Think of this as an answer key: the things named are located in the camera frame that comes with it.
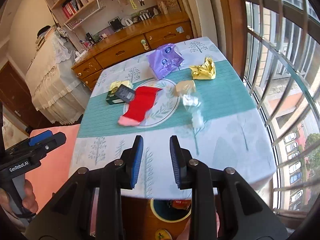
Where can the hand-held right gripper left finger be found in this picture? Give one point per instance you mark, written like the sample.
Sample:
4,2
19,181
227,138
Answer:
136,162

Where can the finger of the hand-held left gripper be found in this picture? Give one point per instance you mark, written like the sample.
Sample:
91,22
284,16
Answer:
56,140
40,136

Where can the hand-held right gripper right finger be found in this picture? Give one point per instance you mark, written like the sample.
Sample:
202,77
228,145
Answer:
176,162

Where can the red pink juice carton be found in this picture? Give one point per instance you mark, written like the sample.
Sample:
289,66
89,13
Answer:
181,203

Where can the dark blue bin cream rim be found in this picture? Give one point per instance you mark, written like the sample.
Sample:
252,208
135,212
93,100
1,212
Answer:
165,215

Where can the green chocolate box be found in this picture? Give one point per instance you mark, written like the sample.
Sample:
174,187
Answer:
111,98

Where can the person's left hand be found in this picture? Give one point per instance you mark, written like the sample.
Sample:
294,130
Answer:
30,200

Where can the clear plastic bag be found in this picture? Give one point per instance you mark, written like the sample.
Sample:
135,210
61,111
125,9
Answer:
197,120

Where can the dark wooden door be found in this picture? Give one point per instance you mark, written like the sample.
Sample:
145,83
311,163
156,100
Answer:
15,92

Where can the white lace cover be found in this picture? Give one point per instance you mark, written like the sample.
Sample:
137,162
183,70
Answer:
55,87

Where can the tree print tablecloth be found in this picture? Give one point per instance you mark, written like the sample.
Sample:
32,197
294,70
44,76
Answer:
225,130

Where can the red and pink wrapper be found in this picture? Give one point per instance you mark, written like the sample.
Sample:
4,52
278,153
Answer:
140,102

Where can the person's right leg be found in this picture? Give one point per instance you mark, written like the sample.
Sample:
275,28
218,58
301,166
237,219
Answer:
186,230

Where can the small black box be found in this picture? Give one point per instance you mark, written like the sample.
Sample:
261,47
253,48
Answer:
125,93

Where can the yellow slipper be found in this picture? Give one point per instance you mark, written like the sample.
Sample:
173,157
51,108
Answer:
163,235

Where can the white power strip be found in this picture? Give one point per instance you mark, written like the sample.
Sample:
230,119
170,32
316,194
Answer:
79,56

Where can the yellow crumpled paper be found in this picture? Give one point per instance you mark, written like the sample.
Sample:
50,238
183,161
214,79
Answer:
202,68

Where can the purple cardboard box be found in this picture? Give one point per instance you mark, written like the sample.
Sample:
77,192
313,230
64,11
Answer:
162,62

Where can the black hat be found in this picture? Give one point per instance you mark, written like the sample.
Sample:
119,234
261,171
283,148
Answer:
44,32

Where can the wooden dresser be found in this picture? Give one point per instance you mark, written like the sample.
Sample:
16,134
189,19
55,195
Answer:
130,45

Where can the row of red books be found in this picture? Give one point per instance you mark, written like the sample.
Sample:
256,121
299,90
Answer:
71,7

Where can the barred window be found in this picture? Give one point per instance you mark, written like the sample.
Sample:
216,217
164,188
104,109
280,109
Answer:
287,67

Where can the beige curtain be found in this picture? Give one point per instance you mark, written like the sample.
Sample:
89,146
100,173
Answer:
207,10

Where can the tan bag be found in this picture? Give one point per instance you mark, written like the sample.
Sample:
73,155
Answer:
173,3

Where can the hanging black doll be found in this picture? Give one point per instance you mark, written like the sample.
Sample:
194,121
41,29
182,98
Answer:
141,0

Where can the black photo frame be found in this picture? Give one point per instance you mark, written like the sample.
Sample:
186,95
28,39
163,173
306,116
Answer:
115,24

